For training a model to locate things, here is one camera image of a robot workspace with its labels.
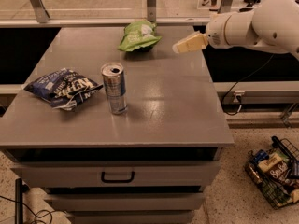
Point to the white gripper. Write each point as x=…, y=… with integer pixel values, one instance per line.
x=215, y=31

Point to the green rice chip bag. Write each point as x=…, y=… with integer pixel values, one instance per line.
x=139, y=36

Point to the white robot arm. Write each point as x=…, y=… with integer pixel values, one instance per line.
x=273, y=27

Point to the cream snack bag in basket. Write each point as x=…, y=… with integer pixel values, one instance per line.
x=266, y=165

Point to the blue kettle chip bag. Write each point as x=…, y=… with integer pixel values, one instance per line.
x=64, y=89

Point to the brown snack bag in basket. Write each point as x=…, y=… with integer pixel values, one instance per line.
x=279, y=173

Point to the silver blue energy drink can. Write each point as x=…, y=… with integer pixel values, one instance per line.
x=114, y=83

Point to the blue packet in basket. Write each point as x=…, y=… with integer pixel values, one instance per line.
x=259, y=156

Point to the grey drawer cabinet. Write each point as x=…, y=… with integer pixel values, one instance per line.
x=171, y=134

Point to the metal railing post middle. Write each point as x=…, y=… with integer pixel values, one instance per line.
x=151, y=10

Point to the black wire basket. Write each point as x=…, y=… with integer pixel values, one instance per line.
x=277, y=195

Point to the black drawer handle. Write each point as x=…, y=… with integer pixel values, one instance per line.
x=117, y=178

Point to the metal railing post left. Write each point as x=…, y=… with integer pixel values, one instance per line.
x=42, y=15

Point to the black post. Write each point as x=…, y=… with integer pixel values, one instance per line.
x=19, y=202

